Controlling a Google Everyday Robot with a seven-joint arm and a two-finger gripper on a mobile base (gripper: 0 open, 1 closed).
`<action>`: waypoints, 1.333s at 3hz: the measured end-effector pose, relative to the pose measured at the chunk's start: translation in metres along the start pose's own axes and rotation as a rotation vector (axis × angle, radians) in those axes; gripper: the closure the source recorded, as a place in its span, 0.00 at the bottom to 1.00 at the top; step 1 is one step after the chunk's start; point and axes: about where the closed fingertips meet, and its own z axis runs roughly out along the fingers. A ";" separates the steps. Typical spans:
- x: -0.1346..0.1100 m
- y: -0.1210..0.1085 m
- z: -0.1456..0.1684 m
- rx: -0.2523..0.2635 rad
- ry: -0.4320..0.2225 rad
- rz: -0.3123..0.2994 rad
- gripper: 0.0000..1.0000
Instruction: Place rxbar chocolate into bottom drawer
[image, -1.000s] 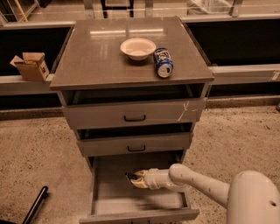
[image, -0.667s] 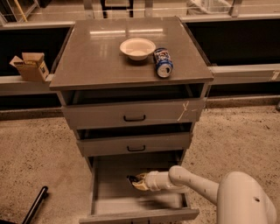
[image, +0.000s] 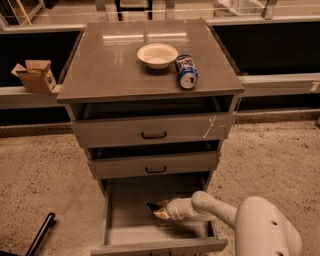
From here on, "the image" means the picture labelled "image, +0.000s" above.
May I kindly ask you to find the top grey drawer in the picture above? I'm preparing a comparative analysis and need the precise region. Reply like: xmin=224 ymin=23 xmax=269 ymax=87
xmin=71 ymin=113 xmax=234 ymax=148

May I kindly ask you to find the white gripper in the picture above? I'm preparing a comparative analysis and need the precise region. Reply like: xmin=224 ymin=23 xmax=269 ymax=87
xmin=153 ymin=198 xmax=185 ymax=220

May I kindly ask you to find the grey drawer cabinet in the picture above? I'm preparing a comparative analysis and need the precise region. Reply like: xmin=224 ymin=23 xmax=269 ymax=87
xmin=56 ymin=18 xmax=245 ymax=256

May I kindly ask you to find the grey drawer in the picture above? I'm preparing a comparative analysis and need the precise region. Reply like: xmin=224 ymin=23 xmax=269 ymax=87
xmin=88 ymin=151 xmax=220 ymax=179
xmin=71 ymin=113 xmax=234 ymax=148
xmin=91 ymin=173 xmax=228 ymax=256

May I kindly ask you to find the bottom grey drawer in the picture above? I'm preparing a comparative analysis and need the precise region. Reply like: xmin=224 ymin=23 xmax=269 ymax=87
xmin=91 ymin=173 xmax=228 ymax=256

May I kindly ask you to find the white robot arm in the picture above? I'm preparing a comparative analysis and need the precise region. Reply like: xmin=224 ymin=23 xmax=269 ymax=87
xmin=148 ymin=191 xmax=302 ymax=256

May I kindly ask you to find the white bowl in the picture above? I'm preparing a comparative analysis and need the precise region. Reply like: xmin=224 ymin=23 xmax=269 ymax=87
xmin=137 ymin=43 xmax=178 ymax=69

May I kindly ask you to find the grey ledge rail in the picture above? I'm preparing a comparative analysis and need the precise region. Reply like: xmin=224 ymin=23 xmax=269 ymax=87
xmin=0 ymin=73 xmax=320 ymax=110

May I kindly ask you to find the black pole on floor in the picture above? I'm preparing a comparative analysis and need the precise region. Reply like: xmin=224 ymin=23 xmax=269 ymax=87
xmin=25 ymin=212 xmax=55 ymax=256

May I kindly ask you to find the middle grey drawer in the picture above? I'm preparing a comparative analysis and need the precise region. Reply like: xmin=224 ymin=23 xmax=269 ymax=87
xmin=88 ymin=151 xmax=220 ymax=179

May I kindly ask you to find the small cardboard box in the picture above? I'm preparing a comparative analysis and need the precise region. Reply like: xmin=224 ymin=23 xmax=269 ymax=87
xmin=11 ymin=60 xmax=56 ymax=93

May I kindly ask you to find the blue soda can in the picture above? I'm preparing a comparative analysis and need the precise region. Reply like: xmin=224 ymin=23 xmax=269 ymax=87
xmin=175 ymin=54 xmax=198 ymax=89

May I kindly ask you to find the black rxbar chocolate wrapper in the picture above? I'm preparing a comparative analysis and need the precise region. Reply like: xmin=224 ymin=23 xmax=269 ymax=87
xmin=147 ymin=203 xmax=160 ymax=211

